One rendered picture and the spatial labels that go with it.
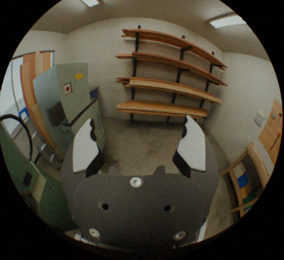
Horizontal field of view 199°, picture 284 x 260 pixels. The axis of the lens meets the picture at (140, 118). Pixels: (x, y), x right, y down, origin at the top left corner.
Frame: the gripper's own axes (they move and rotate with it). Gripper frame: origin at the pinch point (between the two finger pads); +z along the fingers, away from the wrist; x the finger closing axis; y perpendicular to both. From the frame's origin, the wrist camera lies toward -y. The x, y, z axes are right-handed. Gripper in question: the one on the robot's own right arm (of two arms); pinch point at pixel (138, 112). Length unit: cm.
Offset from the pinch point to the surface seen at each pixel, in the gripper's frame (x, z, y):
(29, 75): -201, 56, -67
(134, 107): -12, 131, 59
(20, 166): -74, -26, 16
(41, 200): -67, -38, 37
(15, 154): -73, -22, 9
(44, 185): -66, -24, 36
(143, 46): 11, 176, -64
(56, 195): -68, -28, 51
